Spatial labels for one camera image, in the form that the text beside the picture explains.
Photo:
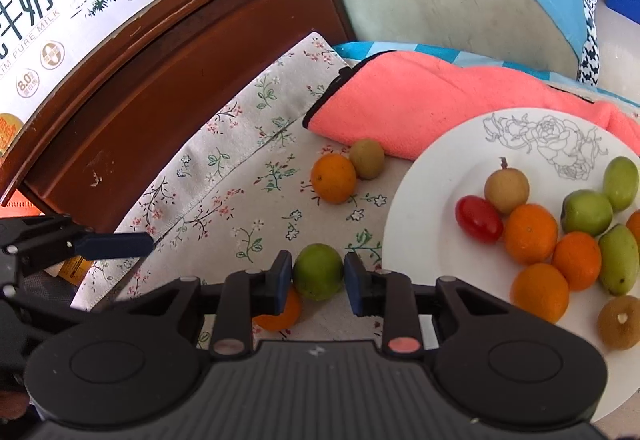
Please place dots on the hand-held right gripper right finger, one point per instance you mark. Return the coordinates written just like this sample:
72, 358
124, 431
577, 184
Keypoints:
352, 290

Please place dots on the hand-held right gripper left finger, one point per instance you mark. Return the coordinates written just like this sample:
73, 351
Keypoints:
282, 280

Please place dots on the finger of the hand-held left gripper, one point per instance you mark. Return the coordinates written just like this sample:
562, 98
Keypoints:
20, 320
120, 245

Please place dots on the green jujube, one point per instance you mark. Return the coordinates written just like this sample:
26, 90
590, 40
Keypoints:
622, 182
619, 260
586, 212
318, 271

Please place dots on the white plate with rose drawing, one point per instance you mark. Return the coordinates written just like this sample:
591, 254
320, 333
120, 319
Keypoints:
440, 270

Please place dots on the orange tangerine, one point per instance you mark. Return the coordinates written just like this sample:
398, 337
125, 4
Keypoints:
530, 234
333, 179
635, 225
539, 293
281, 317
576, 261

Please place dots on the yellow printed packet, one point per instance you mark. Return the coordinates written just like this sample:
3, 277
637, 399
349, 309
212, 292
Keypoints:
74, 270

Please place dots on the red-orange packet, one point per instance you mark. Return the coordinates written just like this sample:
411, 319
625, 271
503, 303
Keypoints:
22, 205

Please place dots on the small brown kiwi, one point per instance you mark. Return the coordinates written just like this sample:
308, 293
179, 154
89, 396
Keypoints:
366, 158

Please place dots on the red cherry tomato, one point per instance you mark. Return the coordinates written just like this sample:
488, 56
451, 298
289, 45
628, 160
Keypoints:
478, 219

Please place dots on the brown wooden cabinet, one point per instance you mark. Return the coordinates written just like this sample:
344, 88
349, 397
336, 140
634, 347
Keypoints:
150, 84

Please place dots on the tan round longan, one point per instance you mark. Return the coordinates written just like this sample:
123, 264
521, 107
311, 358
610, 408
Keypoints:
506, 190

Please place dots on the coral pink towel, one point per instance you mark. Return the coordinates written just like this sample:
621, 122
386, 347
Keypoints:
425, 104

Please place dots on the white printed milk carton box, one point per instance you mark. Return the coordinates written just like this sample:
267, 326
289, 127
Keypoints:
75, 19

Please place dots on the houndstooth sofa cover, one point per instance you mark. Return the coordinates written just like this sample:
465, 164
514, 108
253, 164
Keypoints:
590, 49

